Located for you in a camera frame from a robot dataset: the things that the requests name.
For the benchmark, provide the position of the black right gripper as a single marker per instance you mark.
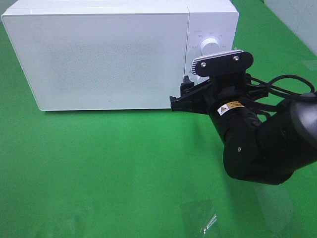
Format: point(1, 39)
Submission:
point(221, 96)

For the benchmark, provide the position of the white microwave door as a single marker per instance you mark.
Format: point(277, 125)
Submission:
point(100, 62)

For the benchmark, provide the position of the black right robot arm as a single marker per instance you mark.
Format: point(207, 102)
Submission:
point(268, 129)

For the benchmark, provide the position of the white upper microwave knob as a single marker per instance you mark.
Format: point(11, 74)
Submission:
point(210, 46)

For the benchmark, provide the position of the green table cloth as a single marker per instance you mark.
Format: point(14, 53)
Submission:
point(146, 173)

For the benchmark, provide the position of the white microwave oven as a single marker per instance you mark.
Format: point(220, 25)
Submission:
point(206, 18)

